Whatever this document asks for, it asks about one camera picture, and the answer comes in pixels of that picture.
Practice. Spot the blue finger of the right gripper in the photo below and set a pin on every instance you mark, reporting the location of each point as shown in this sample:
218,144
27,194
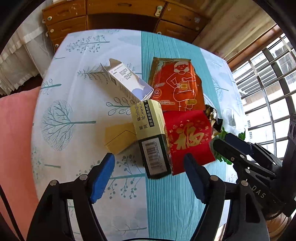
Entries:
260,155
239,161

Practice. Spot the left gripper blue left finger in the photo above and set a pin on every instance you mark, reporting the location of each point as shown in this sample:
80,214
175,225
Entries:
99,177

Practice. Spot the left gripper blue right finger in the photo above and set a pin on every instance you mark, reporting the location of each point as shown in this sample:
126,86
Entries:
198,177

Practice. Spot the green plastic bag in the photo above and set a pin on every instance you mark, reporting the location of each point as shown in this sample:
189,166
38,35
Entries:
226,136

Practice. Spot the black gold foil wrapper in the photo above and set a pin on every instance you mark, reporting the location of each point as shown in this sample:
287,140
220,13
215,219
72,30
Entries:
212,115

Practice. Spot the red envelope with gold character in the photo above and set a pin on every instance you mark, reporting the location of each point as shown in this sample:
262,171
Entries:
188,132

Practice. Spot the beige cardboard box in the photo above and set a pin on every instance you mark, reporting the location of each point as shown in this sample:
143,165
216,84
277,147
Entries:
119,137

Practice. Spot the green yellow medicine box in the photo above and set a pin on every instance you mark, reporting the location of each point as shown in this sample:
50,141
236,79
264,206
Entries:
150,128

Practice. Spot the orange foil heat-patch pouch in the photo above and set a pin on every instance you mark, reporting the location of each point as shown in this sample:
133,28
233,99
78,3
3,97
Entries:
176,85

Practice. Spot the white purple carton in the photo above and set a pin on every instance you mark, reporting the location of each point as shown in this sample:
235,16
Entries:
129,83

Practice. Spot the metal window grille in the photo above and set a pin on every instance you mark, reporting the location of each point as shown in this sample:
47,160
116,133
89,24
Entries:
266,83

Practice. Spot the blue white patterned tablecloth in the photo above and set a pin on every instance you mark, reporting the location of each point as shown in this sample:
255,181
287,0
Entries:
80,116

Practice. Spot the cream curtain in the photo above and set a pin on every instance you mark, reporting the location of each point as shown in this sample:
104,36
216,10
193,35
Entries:
233,26

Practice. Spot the wooden desk with drawers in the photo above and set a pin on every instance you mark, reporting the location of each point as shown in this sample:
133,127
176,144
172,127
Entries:
175,19

